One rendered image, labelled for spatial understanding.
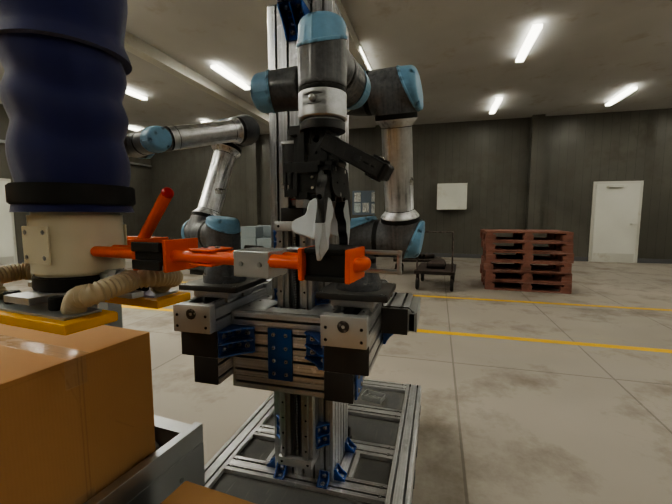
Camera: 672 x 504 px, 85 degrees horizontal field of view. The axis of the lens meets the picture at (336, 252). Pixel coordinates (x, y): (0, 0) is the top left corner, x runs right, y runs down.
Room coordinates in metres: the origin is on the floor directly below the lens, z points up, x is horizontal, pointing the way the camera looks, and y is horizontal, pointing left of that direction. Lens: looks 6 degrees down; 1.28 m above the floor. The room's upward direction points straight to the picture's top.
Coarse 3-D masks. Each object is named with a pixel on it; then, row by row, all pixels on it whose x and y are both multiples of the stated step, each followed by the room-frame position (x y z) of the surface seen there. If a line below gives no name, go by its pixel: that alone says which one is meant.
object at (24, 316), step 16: (0, 304) 0.72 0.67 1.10; (16, 304) 0.72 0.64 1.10; (48, 304) 0.67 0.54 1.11; (0, 320) 0.67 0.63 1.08; (16, 320) 0.65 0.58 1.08; (32, 320) 0.63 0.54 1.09; (48, 320) 0.63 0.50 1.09; (64, 320) 0.62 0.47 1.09; (80, 320) 0.63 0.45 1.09; (96, 320) 0.65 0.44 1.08; (112, 320) 0.68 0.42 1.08
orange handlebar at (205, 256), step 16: (128, 240) 0.94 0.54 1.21; (96, 256) 0.74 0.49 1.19; (112, 256) 0.72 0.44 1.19; (128, 256) 0.70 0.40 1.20; (176, 256) 0.65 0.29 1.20; (192, 256) 0.64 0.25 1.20; (208, 256) 0.63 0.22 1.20; (224, 256) 0.62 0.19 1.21; (272, 256) 0.58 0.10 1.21; (288, 256) 0.58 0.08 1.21
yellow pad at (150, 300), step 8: (144, 288) 0.85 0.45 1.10; (144, 296) 0.81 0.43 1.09; (152, 296) 0.80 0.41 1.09; (160, 296) 0.81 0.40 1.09; (168, 296) 0.82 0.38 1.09; (176, 296) 0.83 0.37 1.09; (184, 296) 0.85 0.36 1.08; (128, 304) 0.81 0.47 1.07; (136, 304) 0.80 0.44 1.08; (144, 304) 0.79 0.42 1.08; (152, 304) 0.78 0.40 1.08; (160, 304) 0.78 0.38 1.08; (168, 304) 0.80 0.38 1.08
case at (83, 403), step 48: (0, 336) 0.96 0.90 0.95; (48, 336) 0.96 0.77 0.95; (96, 336) 0.96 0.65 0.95; (144, 336) 0.98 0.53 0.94; (0, 384) 0.68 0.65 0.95; (48, 384) 0.75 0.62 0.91; (96, 384) 0.85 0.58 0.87; (144, 384) 0.97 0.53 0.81; (0, 432) 0.67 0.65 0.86; (48, 432) 0.75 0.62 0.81; (96, 432) 0.84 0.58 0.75; (144, 432) 0.97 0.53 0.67; (0, 480) 0.66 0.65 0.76; (48, 480) 0.74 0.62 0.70; (96, 480) 0.84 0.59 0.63
